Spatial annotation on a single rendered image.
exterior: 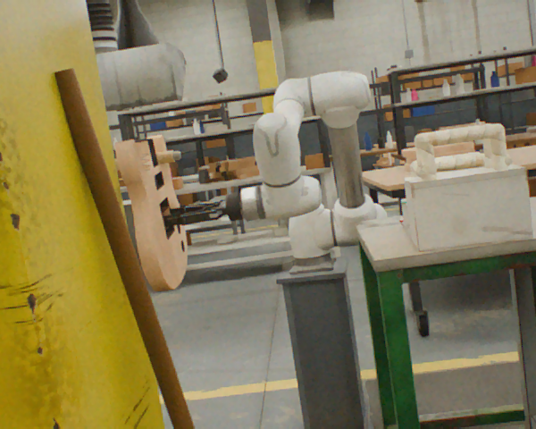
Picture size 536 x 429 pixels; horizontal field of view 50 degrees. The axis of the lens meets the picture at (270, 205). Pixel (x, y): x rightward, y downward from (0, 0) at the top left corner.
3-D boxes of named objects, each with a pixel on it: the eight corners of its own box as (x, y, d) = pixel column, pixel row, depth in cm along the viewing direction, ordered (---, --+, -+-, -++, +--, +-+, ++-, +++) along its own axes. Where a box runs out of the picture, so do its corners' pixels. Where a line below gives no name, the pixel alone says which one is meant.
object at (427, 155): (424, 180, 139) (420, 142, 138) (422, 179, 142) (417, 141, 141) (438, 179, 139) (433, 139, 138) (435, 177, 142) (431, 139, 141)
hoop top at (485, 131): (420, 148, 138) (419, 135, 138) (418, 147, 141) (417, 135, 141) (506, 136, 135) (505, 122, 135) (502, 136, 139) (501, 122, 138)
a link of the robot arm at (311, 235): (294, 251, 247) (287, 201, 244) (336, 247, 244) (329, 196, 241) (290, 260, 231) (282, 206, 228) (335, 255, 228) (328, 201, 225)
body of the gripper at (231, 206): (243, 222, 150) (208, 228, 151) (246, 214, 158) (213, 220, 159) (238, 195, 148) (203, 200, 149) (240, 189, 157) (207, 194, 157)
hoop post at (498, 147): (496, 171, 137) (492, 131, 136) (492, 170, 140) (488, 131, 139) (510, 169, 136) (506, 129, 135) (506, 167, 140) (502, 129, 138)
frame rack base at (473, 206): (419, 252, 140) (410, 183, 138) (410, 240, 155) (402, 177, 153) (534, 238, 137) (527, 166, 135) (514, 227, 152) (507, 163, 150)
